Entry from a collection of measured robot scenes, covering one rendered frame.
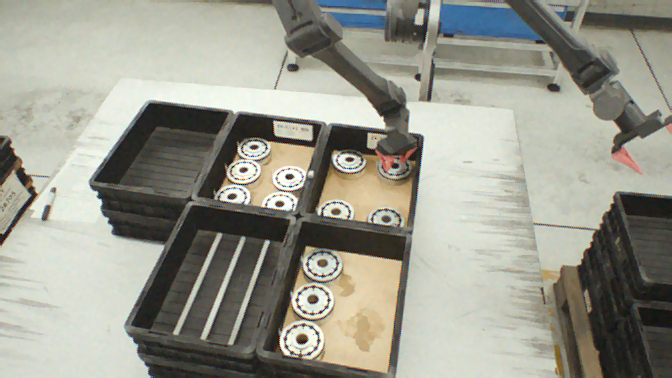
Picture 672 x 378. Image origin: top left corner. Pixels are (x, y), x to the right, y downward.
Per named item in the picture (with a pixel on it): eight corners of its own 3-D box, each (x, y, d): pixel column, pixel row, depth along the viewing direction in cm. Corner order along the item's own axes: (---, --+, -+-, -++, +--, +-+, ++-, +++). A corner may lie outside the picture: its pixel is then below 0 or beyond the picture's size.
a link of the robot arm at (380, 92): (324, 5, 115) (282, 27, 119) (327, 28, 113) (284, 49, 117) (407, 86, 150) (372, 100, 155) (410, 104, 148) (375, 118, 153)
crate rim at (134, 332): (190, 205, 149) (188, 199, 147) (298, 222, 145) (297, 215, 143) (123, 336, 121) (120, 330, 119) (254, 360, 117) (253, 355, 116)
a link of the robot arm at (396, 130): (400, 83, 147) (371, 95, 151) (397, 108, 139) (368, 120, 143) (419, 116, 154) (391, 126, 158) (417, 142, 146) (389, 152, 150)
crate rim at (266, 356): (298, 222, 145) (298, 215, 143) (412, 239, 141) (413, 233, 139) (254, 360, 117) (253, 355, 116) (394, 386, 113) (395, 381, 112)
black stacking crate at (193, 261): (197, 229, 155) (189, 201, 147) (299, 245, 152) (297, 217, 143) (135, 356, 128) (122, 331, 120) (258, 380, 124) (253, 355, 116)
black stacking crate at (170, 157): (155, 128, 187) (147, 100, 179) (239, 139, 183) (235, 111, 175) (99, 213, 159) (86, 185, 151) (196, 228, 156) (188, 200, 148)
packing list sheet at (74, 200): (72, 148, 196) (71, 147, 195) (134, 154, 194) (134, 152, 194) (24, 216, 173) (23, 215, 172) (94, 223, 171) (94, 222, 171)
